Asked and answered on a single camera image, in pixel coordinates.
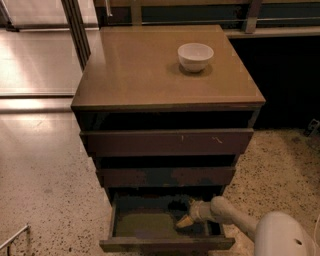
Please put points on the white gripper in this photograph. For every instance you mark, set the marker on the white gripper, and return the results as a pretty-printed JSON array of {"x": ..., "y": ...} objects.
[{"x": 197, "y": 212}]

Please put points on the dark green sponge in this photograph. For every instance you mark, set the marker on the dark green sponge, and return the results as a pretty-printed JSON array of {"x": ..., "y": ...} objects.
[{"x": 178, "y": 208}]

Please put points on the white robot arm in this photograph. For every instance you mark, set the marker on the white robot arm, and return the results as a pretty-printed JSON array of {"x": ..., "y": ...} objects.
[{"x": 275, "y": 234}]

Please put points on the middle drawer front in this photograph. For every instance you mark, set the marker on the middle drawer front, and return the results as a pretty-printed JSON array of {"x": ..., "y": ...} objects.
[{"x": 165, "y": 177}]

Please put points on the open bottom drawer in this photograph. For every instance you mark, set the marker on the open bottom drawer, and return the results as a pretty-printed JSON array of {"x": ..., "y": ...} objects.
[{"x": 144, "y": 224}]

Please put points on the brown drawer cabinet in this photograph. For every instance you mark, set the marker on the brown drawer cabinet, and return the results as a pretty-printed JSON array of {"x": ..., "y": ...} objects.
[{"x": 133, "y": 81}]

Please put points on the top drawer front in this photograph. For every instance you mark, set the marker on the top drawer front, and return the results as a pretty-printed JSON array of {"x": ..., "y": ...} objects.
[{"x": 167, "y": 142}]

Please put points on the white ceramic bowl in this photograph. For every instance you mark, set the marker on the white ceramic bowl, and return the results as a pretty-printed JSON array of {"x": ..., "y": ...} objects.
[{"x": 194, "y": 57}]

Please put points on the metal railing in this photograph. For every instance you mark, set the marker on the metal railing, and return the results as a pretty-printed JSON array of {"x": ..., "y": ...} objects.
[{"x": 243, "y": 15}]

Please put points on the grey wall socket box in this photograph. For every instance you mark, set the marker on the grey wall socket box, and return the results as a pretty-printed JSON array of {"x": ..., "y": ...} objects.
[{"x": 312, "y": 127}]

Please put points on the metal frame corner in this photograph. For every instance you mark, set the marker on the metal frame corner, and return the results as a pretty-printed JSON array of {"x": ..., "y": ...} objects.
[{"x": 13, "y": 237}]

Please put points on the metal door frame post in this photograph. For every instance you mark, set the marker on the metal door frame post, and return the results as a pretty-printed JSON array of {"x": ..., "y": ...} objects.
[{"x": 77, "y": 29}]

